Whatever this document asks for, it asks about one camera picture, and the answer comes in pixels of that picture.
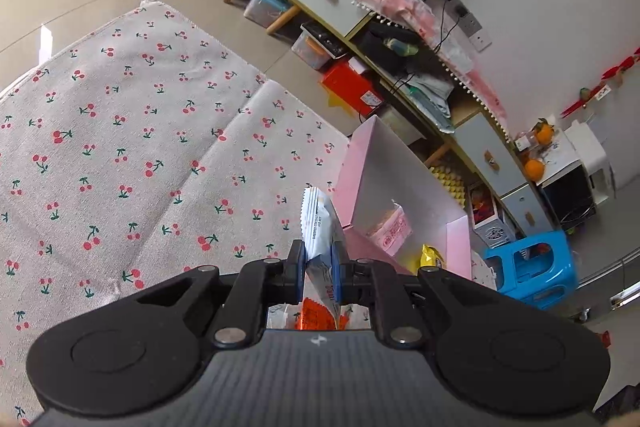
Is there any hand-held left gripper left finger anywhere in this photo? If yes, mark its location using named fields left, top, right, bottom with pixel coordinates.
left=122, top=239, right=307, bottom=350

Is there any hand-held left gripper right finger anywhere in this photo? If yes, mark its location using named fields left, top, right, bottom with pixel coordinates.
left=332, top=241, right=516, bottom=350

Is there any white blue snack packet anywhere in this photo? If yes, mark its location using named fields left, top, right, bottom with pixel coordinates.
left=299, top=187, right=346, bottom=314

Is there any pink cardboard box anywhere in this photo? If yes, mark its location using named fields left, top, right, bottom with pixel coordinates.
left=330, top=114, right=475, bottom=283

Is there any orange snack packet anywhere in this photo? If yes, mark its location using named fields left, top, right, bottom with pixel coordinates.
left=295, top=298, right=351, bottom=332

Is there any pink snack packet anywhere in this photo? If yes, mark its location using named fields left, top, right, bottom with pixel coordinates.
left=365, top=203, right=413, bottom=258

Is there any yellow snack packet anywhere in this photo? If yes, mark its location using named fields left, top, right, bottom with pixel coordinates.
left=419, top=244, right=447, bottom=269

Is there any yellow egg tray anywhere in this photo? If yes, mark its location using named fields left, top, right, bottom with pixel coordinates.
left=427, top=162, right=471, bottom=208

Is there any white printed cloth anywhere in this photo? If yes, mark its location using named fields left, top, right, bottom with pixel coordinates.
left=470, top=249, right=501, bottom=290

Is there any white red printed carton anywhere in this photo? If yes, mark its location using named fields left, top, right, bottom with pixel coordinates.
left=467, top=184, right=523, bottom=250

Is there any yellow star floor sticker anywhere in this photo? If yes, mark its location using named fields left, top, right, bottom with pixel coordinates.
left=325, top=89, right=366, bottom=115

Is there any red cardboard box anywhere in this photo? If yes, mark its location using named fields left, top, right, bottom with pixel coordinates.
left=320, top=59, right=386, bottom=118

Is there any low wooden tv stand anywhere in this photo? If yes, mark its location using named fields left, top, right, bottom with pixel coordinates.
left=300, top=19, right=548, bottom=240

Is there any blue plastic stool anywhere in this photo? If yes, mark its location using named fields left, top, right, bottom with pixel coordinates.
left=482, top=229, right=581, bottom=312

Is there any stack of papers and bags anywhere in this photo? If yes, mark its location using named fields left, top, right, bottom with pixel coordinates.
left=400, top=69, right=456, bottom=135

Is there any cherry print blanket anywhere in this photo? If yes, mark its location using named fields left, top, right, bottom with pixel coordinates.
left=0, top=0, right=351, bottom=427

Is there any black case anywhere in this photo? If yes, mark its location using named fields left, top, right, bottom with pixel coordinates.
left=359, top=27, right=421, bottom=75

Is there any black electronic device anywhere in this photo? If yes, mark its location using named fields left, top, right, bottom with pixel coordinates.
left=300, top=22, right=347, bottom=56

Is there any white microwave oven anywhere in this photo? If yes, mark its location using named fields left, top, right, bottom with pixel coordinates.
left=537, top=159, right=616, bottom=233

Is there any blue lid storage bin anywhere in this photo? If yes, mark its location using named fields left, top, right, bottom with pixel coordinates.
left=243, top=0, right=293, bottom=28

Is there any white appliance box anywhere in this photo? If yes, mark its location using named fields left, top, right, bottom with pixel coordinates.
left=564, top=119, right=615, bottom=172

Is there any red hanging ornament with tag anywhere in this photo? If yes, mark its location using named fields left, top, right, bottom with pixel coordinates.
left=560, top=82, right=613, bottom=118

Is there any clear storage bin orange handle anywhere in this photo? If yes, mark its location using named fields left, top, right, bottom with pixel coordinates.
left=291, top=32, right=341, bottom=70

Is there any black power cable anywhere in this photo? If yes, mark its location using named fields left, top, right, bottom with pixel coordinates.
left=387, top=0, right=461, bottom=95

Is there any red bow wall ornament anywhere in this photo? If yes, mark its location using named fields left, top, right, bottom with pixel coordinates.
left=597, top=47, right=640, bottom=82

